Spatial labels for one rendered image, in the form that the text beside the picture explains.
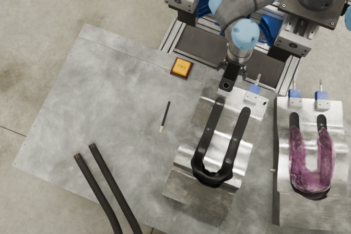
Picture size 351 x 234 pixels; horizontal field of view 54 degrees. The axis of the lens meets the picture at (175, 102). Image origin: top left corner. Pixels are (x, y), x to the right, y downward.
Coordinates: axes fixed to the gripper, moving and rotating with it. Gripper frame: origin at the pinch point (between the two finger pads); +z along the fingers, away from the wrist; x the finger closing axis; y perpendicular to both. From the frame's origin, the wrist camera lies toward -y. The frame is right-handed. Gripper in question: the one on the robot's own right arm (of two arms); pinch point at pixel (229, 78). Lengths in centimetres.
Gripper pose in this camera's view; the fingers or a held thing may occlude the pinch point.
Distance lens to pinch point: 130.2
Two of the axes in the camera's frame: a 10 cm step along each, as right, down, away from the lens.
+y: 3.7, -9.0, 2.3
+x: -9.3, -3.5, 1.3
